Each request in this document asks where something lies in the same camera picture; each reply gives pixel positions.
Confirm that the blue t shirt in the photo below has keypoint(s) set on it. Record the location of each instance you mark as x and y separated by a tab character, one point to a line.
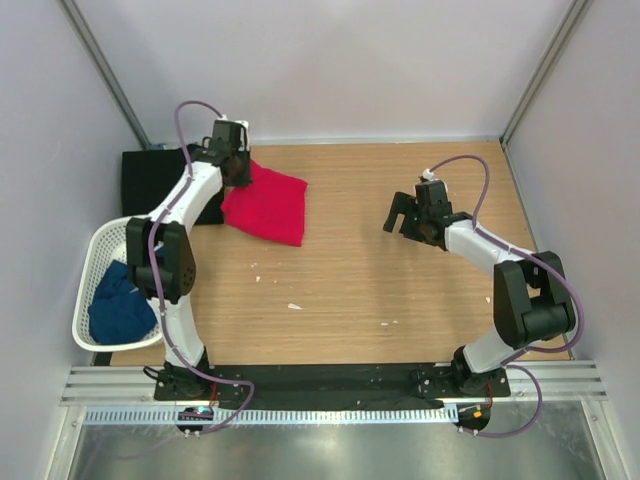
119	313

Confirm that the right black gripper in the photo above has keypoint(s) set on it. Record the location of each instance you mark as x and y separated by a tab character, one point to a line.
402	201

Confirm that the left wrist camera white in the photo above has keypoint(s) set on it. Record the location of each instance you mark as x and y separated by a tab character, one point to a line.
244	127

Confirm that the aluminium rail frame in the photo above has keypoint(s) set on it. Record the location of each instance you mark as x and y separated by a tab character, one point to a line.
564	380

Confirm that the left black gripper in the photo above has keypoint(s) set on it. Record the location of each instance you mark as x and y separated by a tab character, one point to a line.
245	178

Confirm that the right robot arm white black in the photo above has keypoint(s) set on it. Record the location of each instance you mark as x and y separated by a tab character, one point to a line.
531	302

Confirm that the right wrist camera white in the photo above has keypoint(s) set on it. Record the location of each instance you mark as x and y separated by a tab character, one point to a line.
428	176

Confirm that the white slotted cable duct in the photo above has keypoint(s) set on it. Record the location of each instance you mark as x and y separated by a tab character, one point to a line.
199	416

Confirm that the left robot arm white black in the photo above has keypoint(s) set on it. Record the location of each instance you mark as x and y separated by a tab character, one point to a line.
160	259

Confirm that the left aluminium corner post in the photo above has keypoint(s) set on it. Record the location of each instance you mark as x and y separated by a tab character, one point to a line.
88	40

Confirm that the aluminium corner post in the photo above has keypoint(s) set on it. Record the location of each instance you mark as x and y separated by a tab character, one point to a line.
560	40
88	40

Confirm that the red t shirt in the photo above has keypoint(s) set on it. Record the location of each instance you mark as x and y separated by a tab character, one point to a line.
272	207

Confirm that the folded black t shirt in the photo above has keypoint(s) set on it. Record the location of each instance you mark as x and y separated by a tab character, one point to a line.
153	180

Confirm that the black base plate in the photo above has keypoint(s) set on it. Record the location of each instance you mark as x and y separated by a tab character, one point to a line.
390	386

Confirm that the white plastic laundry basket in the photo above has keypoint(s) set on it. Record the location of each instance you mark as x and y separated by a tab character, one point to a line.
107	244

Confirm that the right aluminium corner post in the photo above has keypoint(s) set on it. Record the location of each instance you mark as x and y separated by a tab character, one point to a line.
560	40

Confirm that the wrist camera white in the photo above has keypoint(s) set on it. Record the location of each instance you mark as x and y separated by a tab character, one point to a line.
244	127
428	176

